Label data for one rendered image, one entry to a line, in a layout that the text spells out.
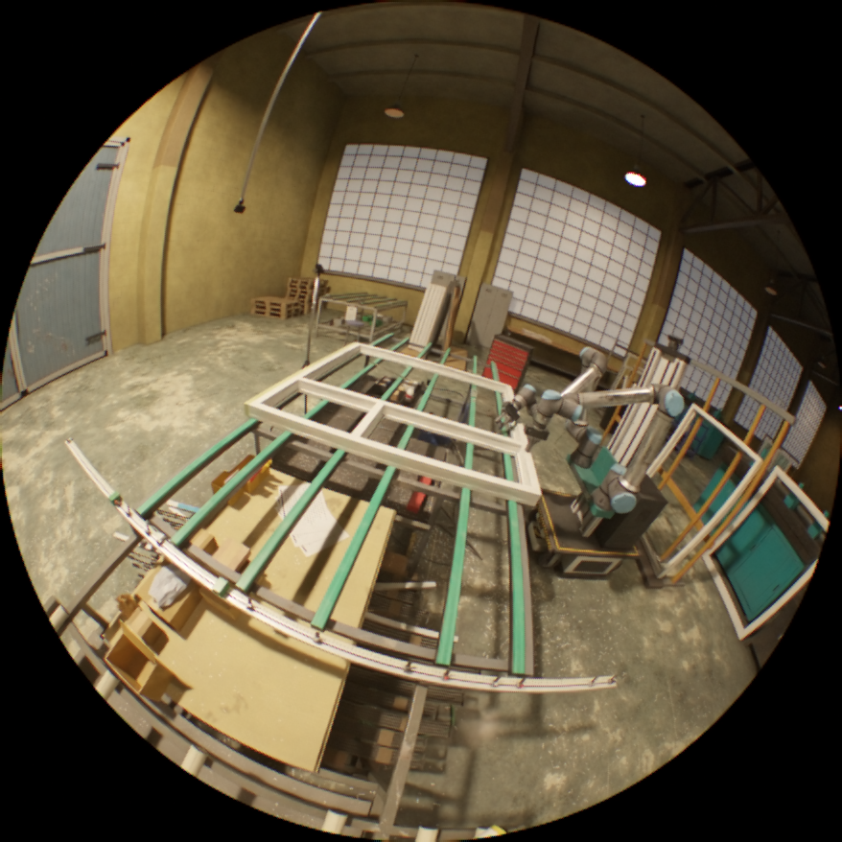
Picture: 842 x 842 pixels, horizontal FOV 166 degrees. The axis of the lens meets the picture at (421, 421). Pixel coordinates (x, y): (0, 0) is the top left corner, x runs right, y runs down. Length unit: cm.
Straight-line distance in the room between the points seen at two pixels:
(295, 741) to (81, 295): 616
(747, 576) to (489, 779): 354
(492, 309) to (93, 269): 947
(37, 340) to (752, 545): 1007
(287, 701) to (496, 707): 115
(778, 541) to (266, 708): 442
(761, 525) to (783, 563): 60
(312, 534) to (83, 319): 573
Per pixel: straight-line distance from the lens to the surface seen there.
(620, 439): 225
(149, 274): 642
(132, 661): 122
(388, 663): 81
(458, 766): 175
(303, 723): 101
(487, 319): 873
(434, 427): 161
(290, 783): 105
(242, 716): 105
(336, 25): 972
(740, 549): 448
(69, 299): 616
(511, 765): 186
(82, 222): 625
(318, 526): 129
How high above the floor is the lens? 164
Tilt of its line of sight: 28 degrees down
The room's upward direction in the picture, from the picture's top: 15 degrees clockwise
